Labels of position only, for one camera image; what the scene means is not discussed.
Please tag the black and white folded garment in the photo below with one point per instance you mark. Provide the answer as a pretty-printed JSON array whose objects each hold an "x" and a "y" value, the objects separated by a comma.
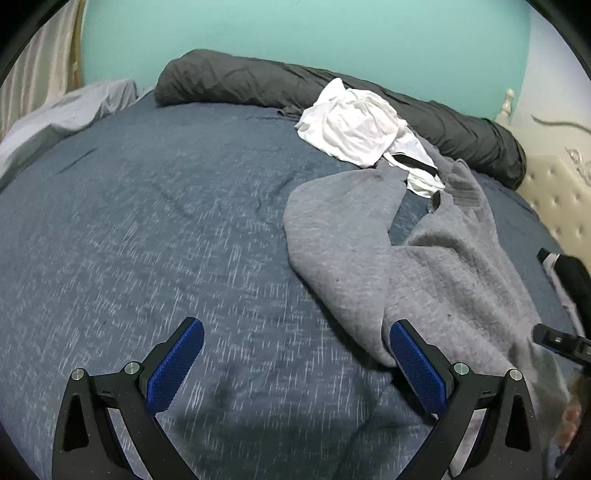
[{"x": 572, "y": 277}]

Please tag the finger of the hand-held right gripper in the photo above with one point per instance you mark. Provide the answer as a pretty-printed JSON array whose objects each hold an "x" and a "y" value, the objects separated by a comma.
[{"x": 561, "y": 342}]

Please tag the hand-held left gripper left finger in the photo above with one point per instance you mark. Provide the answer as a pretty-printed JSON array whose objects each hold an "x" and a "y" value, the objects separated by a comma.
[{"x": 178, "y": 364}]

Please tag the cream tufted headboard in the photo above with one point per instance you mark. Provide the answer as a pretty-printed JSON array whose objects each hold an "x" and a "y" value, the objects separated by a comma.
[{"x": 554, "y": 184}]

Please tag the white garment with black band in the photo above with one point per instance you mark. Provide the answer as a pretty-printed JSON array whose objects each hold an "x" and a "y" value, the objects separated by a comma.
[{"x": 351, "y": 124}]

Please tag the beige curtain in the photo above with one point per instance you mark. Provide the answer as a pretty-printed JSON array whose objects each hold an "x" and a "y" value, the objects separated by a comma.
[{"x": 41, "y": 60}]

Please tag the grey knit sweater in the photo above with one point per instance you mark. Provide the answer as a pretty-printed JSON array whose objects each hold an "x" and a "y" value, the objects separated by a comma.
[{"x": 452, "y": 277}]

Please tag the blue heathered bed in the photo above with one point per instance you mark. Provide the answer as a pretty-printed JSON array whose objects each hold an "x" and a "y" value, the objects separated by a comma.
[{"x": 138, "y": 230}]

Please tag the dark grey rolled duvet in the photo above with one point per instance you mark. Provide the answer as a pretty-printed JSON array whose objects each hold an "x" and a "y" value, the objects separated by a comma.
[{"x": 240, "y": 83}]

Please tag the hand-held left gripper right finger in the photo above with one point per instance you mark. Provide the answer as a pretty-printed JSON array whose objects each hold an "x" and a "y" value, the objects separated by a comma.
[{"x": 415, "y": 364}]

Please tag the light grey cloth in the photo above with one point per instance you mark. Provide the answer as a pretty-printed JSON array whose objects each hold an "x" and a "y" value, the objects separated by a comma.
[{"x": 60, "y": 115}]

